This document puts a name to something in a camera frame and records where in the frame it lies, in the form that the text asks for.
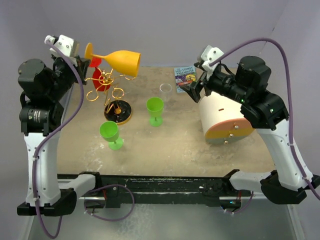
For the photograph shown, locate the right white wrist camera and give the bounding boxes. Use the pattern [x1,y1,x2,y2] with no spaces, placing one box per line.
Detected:
[194,45,224,79]

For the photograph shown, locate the green wine glass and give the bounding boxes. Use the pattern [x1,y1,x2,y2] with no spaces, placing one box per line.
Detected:
[146,97,164,127]
[99,121,124,150]

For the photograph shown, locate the clear wine glass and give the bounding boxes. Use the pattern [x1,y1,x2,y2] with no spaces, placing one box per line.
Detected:
[159,83,173,105]
[120,74,135,94]

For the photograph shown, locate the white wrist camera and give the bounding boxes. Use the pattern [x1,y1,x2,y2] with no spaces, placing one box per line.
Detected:
[194,45,224,79]
[44,34,80,65]

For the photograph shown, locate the blue treehouse book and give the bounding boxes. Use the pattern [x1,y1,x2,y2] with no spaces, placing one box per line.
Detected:
[174,65,197,93]

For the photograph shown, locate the orange wine glass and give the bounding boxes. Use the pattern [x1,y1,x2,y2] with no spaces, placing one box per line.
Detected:
[84,42,141,77]

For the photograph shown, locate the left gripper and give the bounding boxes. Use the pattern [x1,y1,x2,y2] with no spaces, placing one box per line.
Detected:
[46,52,90,101]

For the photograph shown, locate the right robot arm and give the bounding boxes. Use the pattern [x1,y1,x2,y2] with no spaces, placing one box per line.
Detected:
[181,56,320,205]

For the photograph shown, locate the black base frame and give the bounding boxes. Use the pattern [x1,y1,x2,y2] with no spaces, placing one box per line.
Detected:
[57,174,253,210]

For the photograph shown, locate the clear wine glass back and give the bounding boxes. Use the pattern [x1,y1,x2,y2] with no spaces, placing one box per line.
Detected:
[159,83,173,105]

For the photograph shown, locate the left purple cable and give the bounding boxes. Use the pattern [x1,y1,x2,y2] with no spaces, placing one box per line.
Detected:
[32,41,136,238]

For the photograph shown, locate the white round drawer box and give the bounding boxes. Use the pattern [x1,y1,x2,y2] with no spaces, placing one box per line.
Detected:
[199,92,254,145]

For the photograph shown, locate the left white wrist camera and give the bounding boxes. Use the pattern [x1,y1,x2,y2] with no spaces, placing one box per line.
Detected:
[44,34,80,65]

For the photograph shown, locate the gold wine glass rack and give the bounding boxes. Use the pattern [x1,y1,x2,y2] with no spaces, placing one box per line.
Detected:
[85,68,133,125]

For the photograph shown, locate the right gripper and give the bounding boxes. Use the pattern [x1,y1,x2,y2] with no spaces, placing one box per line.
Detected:
[180,63,252,104]

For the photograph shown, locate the clear wine glass front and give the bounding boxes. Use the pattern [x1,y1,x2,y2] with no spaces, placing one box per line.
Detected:
[120,74,135,94]

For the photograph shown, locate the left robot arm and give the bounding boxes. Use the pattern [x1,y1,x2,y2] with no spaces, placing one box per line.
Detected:
[17,57,79,217]

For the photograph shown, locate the red wine glass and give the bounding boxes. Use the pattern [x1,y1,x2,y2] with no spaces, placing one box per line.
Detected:
[89,57,110,92]

